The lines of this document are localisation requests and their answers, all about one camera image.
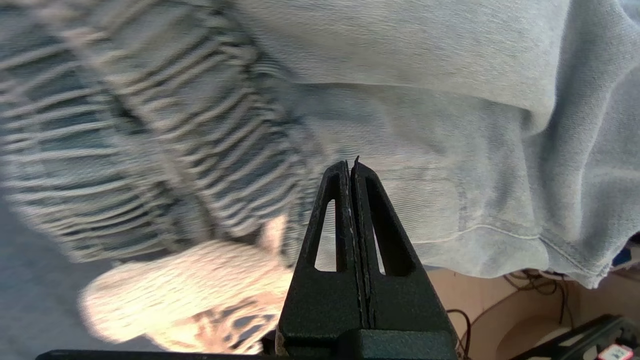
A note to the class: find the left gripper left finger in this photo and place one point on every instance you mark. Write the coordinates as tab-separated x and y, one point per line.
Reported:
320	305

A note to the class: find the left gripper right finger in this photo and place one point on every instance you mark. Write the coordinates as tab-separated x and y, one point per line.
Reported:
410	305

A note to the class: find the light blue denim shorts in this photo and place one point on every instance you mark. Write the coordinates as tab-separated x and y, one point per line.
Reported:
425	125

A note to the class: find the blue bed sheet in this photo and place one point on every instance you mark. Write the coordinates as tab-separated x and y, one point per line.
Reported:
30	300

